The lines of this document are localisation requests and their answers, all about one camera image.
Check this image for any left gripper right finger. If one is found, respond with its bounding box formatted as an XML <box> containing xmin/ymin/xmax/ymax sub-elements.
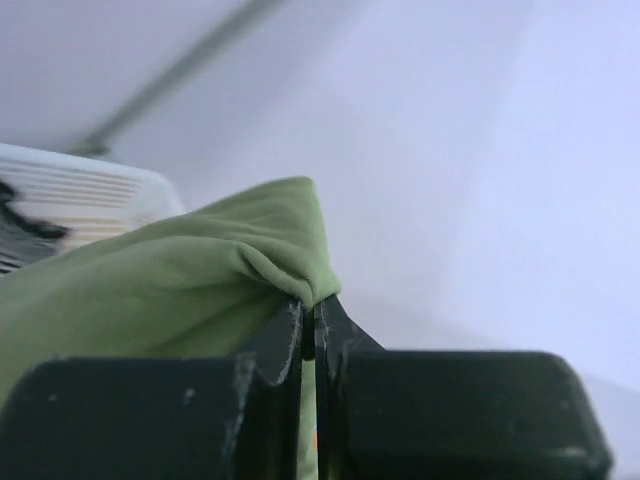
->
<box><xmin>313</xmin><ymin>297</ymin><xmax>614</xmax><ymax>479</ymax></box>

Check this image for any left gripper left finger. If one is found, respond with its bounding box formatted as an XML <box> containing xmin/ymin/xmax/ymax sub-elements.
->
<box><xmin>1</xmin><ymin>301</ymin><xmax>303</xmax><ymax>479</ymax></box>

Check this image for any green tank top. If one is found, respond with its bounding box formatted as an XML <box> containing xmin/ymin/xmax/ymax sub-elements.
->
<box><xmin>0</xmin><ymin>175</ymin><xmax>344</xmax><ymax>480</ymax></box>

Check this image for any black white striped tank top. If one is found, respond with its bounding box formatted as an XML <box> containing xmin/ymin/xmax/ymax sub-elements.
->
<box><xmin>1</xmin><ymin>181</ymin><xmax>71</xmax><ymax>276</ymax></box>

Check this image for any white plastic laundry basket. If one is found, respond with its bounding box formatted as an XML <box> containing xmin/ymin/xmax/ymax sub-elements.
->
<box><xmin>1</xmin><ymin>144</ymin><xmax>184</xmax><ymax>254</ymax></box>

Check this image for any left aluminium frame post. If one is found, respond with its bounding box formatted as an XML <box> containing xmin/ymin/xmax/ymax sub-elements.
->
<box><xmin>65</xmin><ymin>1</ymin><xmax>283</xmax><ymax>159</ymax></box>

